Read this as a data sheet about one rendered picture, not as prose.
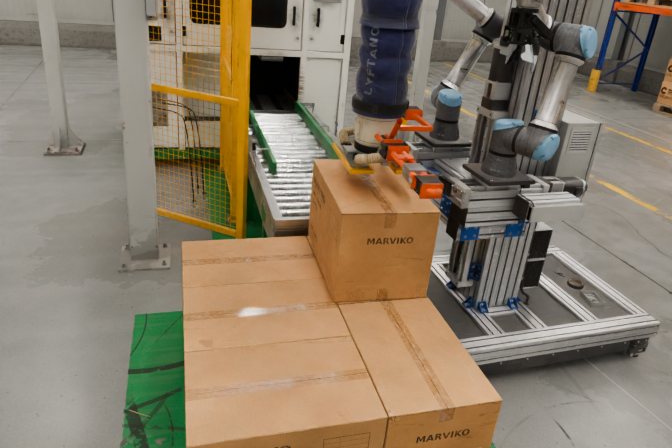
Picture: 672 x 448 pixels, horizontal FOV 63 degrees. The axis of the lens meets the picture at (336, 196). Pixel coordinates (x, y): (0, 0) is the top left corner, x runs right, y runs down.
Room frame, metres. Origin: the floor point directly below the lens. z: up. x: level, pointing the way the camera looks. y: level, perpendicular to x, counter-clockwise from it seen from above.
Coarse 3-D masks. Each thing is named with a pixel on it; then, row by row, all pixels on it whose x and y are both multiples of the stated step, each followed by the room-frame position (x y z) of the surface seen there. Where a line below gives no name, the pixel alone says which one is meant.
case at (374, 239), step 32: (320, 160) 2.42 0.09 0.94; (320, 192) 2.23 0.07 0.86; (352, 192) 2.07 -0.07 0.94; (384, 192) 2.10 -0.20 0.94; (320, 224) 2.18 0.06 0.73; (352, 224) 1.86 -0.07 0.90; (384, 224) 1.89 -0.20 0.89; (416, 224) 1.93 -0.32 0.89; (320, 256) 2.13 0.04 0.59; (352, 256) 1.87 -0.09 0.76; (384, 256) 1.90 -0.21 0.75; (416, 256) 1.93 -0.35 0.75; (352, 288) 1.87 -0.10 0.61; (384, 288) 1.90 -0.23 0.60; (416, 288) 1.94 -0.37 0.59
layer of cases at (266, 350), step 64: (192, 256) 2.11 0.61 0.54; (256, 256) 2.16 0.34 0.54; (192, 320) 1.65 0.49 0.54; (256, 320) 1.69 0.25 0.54; (320, 320) 1.73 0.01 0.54; (384, 320) 1.77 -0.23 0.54; (192, 384) 1.33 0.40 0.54; (256, 384) 1.36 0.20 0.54; (320, 384) 1.38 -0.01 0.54; (384, 384) 1.41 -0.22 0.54; (448, 384) 1.44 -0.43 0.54
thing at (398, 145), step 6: (384, 144) 1.93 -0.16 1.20; (390, 144) 1.96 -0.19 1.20; (396, 144) 1.97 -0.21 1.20; (402, 144) 1.97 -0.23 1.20; (384, 150) 1.94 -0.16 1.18; (390, 150) 1.90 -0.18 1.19; (396, 150) 1.91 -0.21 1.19; (402, 150) 1.91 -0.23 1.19; (408, 150) 1.92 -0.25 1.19; (384, 156) 1.91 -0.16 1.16; (390, 156) 1.90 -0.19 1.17
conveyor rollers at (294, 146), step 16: (272, 128) 4.19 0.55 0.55; (288, 128) 4.23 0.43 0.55; (304, 128) 4.27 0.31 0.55; (256, 144) 3.78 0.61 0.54; (272, 144) 3.81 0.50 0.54; (288, 144) 3.85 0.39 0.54; (304, 144) 3.88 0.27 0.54; (320, 144) 3.92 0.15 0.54; (288, 160) 3.49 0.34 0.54; (304, 160) 3.52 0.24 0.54; (272, 176) 3.18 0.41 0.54; (288, 176) 3.21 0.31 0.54; (304, 176) 3.24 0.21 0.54; (288, 192) 2.94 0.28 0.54; (304, 192) 2.97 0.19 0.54; (288, 208) 2.75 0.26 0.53; (304, 208) 2.78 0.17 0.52
